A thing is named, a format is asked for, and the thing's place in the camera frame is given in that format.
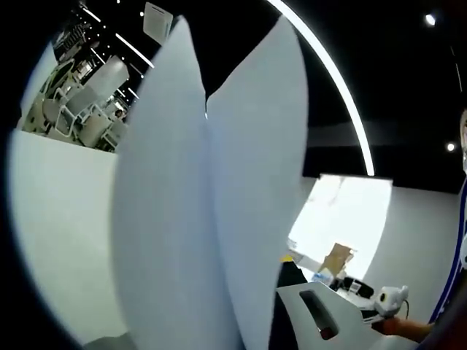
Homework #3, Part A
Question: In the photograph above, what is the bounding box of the black flat device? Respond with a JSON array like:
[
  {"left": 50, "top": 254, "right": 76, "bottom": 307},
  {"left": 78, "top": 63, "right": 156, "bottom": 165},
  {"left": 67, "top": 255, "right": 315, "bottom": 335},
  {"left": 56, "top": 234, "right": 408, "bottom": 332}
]
[{"left": 341, "top": 276, "right": 375, "bottom": 298}]

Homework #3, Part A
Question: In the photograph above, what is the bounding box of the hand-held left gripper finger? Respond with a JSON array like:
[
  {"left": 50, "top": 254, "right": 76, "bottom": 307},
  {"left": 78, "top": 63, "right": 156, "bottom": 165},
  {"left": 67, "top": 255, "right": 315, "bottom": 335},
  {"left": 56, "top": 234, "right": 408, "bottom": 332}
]
[{"left": 269, "top": 254, "right": 382, "bottom": 350}]

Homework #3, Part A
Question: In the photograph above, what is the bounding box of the ceiling air conditioner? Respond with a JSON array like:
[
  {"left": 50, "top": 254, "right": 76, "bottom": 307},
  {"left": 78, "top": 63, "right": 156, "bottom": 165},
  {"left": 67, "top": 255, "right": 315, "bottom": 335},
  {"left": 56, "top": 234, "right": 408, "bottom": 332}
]
[{"left": 143, "top": 1, "right": 174, "bottom": 42}]

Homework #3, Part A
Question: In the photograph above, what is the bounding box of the bright window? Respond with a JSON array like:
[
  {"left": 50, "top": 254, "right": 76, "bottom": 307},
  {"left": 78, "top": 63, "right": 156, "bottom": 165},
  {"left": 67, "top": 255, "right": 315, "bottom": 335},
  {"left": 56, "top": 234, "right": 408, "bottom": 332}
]
[{"left": 287, "top": 174, "right": 393, "bottom": 282}]

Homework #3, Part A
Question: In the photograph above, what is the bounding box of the brown cardboard box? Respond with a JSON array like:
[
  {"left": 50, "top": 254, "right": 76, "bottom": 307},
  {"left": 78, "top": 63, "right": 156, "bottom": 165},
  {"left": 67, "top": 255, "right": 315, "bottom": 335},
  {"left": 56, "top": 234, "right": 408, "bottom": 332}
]
[{"left": 323, "top": 243, "right": 358, "bottom": 280}]

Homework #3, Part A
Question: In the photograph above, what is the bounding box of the person's right hand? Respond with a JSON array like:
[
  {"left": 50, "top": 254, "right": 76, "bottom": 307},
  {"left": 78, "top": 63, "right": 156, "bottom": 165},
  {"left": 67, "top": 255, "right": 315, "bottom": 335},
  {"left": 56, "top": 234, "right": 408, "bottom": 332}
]
[{"left": 370, "top": 316, "right": 402, "bottom": 335}]

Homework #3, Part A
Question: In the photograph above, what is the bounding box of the white office chair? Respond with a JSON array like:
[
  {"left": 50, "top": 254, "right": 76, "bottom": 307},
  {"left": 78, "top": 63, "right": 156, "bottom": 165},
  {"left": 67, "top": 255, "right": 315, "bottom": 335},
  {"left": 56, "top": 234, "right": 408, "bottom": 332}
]
[
  {"left": 67, "top": 89, "right": 110, "bottom": 127},
  {"left": 53, "top": 104, "right": 80, "bottom": 140}
]

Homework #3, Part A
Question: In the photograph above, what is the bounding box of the white pillar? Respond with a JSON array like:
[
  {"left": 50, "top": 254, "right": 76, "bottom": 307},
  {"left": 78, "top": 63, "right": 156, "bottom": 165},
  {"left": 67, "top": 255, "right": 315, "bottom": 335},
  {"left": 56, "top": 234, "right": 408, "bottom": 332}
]
[{"left": 93, "top": 56, "right": 131, "bottom": 107}]

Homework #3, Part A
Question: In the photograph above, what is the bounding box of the long ceiling light strip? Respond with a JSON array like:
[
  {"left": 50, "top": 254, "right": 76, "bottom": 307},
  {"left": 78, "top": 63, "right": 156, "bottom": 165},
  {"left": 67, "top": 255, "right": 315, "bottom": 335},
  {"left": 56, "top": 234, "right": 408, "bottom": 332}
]
[{"left": 268, "top": 0, "right": 375, "bottom": 178}]

